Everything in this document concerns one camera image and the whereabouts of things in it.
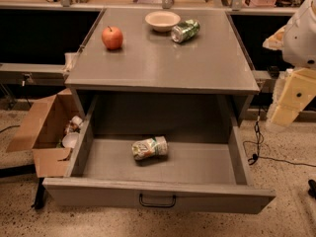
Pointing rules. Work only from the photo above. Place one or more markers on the black drawer handle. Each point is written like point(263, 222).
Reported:
point(157, 202)

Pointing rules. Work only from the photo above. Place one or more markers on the cardboard box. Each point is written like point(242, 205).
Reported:
point(42, 129)

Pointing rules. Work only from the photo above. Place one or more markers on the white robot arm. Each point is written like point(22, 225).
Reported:
point(299, 47)

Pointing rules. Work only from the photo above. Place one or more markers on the red apple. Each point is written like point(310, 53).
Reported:
point(112, 37)

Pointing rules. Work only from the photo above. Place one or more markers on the black device on shelf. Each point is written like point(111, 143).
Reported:
point(273, 71)

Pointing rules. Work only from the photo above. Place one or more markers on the white cup in box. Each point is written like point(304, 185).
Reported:
point(70, 140)

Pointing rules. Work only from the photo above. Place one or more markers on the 7up can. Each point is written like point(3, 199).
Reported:
point(150, 147)

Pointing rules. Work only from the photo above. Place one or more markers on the white bowl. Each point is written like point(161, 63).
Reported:
point(162, 21)

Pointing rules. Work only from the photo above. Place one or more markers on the open grey drawer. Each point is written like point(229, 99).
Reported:
point(205, 168)

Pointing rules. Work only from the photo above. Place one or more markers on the grey cabinet counter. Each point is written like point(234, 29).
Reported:
point(212, 62)

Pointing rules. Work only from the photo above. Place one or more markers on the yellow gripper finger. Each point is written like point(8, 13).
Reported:
point(298, 91)
point(275, 41)

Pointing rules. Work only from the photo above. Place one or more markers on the green soda can on counter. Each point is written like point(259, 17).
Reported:
point(185, 30)

